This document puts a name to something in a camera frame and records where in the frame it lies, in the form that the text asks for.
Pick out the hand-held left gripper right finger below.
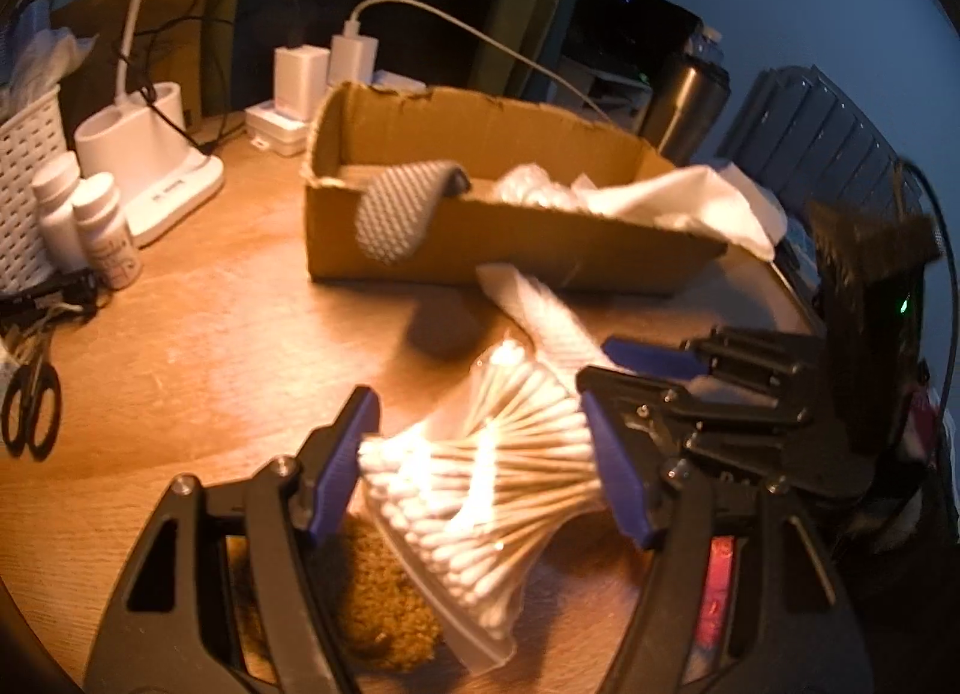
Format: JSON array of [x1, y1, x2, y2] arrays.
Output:
[[581, 392, 875, 694]]

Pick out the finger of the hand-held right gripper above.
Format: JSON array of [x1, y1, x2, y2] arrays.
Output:
[[602, 326, 826, 384], [576, 366, 826, 492]]

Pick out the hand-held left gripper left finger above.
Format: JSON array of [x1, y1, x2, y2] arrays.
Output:
[[82, 385, 382, 694]]

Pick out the white paper towel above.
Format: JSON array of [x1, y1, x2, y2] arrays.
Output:
[[476, 263, 620, 372]]

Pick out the pack of cotton swabs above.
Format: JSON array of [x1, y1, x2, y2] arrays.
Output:
[[356, 338, 605, 672]]

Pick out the white paper tissue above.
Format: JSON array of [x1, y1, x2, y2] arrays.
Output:
[[577, 165, 788, 262]]

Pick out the brown cardboard box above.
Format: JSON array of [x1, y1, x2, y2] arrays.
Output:
[[301, 80, 730, 299]]

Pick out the clear plastic bag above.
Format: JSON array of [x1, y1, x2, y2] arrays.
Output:
[[491, 161, 601, 215]]

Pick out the grey foam mesh sleeve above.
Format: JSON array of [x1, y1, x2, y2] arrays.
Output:
[[354, 160, 472, 266]]

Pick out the brown scouring sponge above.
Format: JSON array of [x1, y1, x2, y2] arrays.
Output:
[[229, 514, 447, 672]]

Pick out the grey padded bed headboard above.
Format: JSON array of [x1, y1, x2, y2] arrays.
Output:
[[731, 64, 923, 230]]

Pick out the steel tumbler with black lid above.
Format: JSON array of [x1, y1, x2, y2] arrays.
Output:
[[637, 49, 732, 166]]

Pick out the black scissors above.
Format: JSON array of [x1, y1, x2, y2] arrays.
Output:
[[0, 345, 62, 459]]

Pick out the white medicine bottle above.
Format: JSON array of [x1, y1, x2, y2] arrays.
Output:
[[31, 152, 87, 274], [73, 173, 143, 290]]

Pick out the small black tool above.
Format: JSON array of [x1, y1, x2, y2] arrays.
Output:
[[0, 270, 102, 320]]

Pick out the white power strip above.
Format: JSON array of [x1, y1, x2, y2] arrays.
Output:
[[246, 68, 428, 157]]

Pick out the white desk lamp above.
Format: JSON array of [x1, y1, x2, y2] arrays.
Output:
[[73, 0, 226, 247]]

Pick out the white charger block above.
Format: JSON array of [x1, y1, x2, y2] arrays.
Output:
[[274, 45, 331, 121]]

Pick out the white woven plastic basket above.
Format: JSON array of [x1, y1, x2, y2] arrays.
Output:
[[0, 85, 62, 294]]

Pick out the crumpled white plastic bag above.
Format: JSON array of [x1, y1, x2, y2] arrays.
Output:
[[0, 0, 98, 121]]

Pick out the white charger with cable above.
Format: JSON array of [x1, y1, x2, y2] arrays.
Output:
[[328, 19, 376, 88]]

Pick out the white charging cable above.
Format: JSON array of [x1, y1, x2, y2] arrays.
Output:
[[352, 0, 612, 125]]

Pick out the black power cable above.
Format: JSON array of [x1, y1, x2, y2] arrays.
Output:
[[112, 0, 301, 155]]

